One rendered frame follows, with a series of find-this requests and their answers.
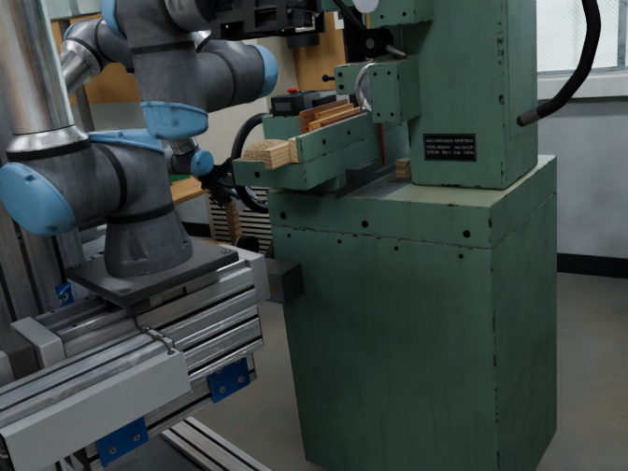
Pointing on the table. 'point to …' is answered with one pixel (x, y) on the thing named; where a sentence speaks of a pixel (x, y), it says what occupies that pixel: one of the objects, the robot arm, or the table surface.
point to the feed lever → (372, 37)
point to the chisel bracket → (347, 77)
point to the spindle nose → (352, 37)
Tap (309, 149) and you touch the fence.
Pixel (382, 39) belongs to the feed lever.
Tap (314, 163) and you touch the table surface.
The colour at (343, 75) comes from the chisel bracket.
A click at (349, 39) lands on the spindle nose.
